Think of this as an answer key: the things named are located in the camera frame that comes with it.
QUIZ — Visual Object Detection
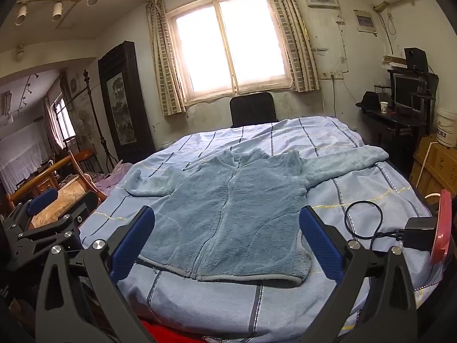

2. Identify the red cloth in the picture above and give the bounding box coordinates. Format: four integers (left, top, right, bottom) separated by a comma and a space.
141, 320, 229, 343

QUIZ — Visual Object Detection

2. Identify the black hat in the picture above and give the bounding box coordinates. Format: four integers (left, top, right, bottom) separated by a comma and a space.
356, 91, 381, 111

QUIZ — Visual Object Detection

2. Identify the black equipment rack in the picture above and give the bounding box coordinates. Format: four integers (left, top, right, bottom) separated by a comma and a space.
360, 107, 429, 177

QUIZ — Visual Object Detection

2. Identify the white cable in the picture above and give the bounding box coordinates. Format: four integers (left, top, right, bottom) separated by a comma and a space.
416, 141, 441, 204

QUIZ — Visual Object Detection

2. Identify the black chair back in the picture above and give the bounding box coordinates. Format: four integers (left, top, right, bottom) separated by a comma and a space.
229, 92, 278, 128

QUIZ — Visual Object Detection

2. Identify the light blue striped bed sheet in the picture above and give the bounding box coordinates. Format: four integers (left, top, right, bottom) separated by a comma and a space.
79, 116, 445, 343

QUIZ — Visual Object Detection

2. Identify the purple cloth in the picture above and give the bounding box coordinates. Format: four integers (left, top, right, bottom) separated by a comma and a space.
91, 162, 134, 195

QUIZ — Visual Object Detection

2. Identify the blue fleece jacket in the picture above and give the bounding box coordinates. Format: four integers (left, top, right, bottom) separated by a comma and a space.
124, 149, 389, 289

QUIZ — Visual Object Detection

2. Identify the window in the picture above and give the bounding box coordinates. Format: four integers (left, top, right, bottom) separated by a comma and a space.
168, 0, 293, 104

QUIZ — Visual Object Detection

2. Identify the black speaker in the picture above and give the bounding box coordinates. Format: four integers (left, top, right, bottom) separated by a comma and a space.
404, 47, 428, 73

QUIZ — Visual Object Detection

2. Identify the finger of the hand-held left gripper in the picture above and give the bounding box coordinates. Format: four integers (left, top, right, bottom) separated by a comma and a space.
2, 188, 59, 236
7, 193, 101, 272

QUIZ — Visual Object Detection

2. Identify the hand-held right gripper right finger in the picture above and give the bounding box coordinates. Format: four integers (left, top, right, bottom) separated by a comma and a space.
299, 205, 418, 343

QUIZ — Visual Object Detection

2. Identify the metal coat stand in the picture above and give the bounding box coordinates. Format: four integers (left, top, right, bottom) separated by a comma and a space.
83, 69, 115, 174

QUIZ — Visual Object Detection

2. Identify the black power adapter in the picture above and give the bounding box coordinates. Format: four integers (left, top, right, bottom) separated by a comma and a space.
403, 217, 437, 251

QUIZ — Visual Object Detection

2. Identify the checked curtain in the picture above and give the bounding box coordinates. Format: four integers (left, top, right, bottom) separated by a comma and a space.
145, 0, 186, 117
264, 0, 321, 93

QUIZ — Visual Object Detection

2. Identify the computer monitor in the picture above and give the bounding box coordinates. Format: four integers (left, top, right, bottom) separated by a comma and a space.
394, 75, 424, 112

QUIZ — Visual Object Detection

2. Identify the wooden armchair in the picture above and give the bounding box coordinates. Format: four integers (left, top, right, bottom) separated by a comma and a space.
5, 149, 108, 229

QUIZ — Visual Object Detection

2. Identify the white standing fan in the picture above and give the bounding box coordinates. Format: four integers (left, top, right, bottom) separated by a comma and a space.
73, 107, 95, 151

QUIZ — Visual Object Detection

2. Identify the red plastic disc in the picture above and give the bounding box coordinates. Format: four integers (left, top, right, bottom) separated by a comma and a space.
430, 189, 453, 266

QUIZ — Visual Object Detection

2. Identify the white sheer curtain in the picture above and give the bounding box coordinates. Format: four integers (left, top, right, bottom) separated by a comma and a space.
0, 123, 51, 190

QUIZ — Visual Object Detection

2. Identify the white electrical panel box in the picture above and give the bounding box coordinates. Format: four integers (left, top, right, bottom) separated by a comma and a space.
354, 9, 378, 36

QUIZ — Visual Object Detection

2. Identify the dark framed painting panel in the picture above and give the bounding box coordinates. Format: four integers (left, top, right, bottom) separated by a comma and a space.
98, 41, 156, 163

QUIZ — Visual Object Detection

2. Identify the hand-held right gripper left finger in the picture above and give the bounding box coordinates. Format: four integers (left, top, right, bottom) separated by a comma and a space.
35, 205, 156, 343

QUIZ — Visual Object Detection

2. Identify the cardboard box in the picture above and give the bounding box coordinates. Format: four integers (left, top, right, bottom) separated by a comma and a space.
410, 134, 457, 197

